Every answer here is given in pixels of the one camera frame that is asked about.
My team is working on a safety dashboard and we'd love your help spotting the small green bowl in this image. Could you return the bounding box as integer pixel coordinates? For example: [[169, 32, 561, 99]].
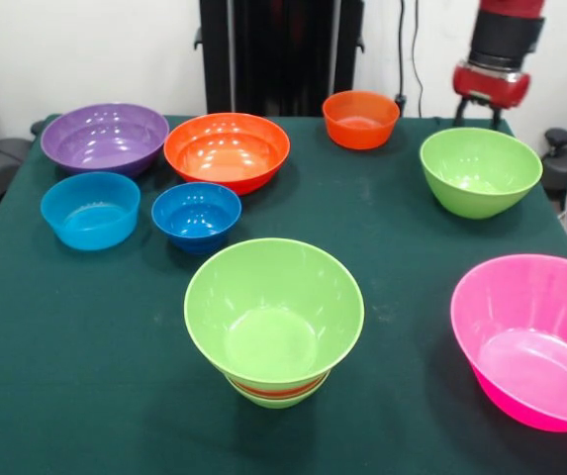
[[223, 370, 332, 410]]

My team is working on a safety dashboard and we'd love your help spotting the light blue translucent bowl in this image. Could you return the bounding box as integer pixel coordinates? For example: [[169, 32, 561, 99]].
[[40, 170, 142, 251]]

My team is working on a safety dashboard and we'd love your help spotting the large pink bowl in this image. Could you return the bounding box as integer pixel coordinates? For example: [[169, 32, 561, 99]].
[[449, 253, 567, 433]]

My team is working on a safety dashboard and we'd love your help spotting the large green bowl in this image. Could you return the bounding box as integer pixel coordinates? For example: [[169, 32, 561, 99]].
[[184, 237, 366, 391], [420, 127, 544, 220]]

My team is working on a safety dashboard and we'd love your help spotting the black wall cable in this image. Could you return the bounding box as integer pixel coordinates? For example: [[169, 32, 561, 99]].
[[391, 0, 425, 119]]

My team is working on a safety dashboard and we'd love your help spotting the purple bowl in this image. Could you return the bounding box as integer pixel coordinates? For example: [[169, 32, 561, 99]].
[[40, 102, 171, 179]]

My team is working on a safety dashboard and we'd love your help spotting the small dark blue bowl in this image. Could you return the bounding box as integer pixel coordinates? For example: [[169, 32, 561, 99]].
[[150, 181, 242, 255]]

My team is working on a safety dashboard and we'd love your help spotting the dark green table cloth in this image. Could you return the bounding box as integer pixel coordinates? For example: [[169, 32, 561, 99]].
[[0, 114, 567, 475]]

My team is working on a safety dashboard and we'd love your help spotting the small translucent orange bowl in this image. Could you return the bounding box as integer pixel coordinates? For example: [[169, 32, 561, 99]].
[[227, 373, 330, 400], [322, 89, 402, 151]]

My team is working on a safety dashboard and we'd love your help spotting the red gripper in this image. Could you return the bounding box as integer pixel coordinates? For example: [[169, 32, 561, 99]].
[[450, 62, 531, 132]]

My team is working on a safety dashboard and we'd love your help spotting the large orange bowl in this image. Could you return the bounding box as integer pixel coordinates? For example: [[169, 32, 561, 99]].
[[162, 112, 292, 197]]

